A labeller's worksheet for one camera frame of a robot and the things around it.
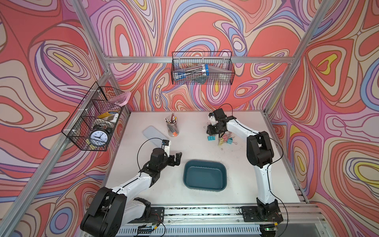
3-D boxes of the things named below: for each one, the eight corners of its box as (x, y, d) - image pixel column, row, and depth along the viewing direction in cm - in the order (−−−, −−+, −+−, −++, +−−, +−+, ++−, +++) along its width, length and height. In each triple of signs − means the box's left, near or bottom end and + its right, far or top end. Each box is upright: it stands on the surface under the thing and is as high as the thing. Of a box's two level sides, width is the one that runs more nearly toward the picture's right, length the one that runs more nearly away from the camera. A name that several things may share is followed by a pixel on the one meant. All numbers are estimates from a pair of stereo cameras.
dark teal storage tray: (183, 191, 83) (182, 188, 78) (184, 164, 94) (183, 159, 89) (227, 191, 83) (229, 188, 78) (223, 164, 94) (225, 159, 89)
